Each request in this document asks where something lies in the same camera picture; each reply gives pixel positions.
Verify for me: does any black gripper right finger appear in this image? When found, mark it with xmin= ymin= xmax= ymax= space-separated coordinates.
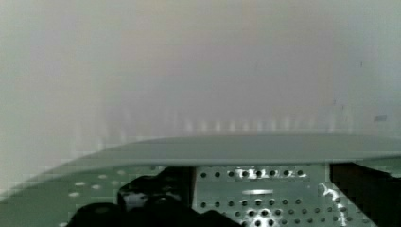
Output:
xmin=329 ymin=163 xmax=401 ymax=227

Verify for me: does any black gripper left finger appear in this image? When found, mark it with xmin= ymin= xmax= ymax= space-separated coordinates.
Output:
xmin=65 ymin=166 xmax=242 ymax=227

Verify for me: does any green perforated strainer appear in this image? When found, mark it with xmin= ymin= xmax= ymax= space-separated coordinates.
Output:
xmin=1 ymin=134 xmax=400 ymax=227

